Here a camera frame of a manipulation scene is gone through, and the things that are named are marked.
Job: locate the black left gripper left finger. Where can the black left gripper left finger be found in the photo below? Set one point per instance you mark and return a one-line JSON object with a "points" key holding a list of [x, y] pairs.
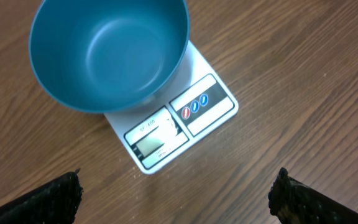
{"points": [[56, 201]]}

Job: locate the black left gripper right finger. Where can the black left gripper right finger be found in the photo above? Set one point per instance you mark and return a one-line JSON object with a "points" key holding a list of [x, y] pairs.
{"points": [[293, 202]]}

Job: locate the white digital kitchen scale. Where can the white digital kitchen scale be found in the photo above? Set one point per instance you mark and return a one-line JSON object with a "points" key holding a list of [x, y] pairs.
{"points": [[193, 104]]}

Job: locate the teal blue bowl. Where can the teal blue bowl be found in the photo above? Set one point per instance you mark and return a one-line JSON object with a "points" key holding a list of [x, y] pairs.
{"points": [[102, 56]]}

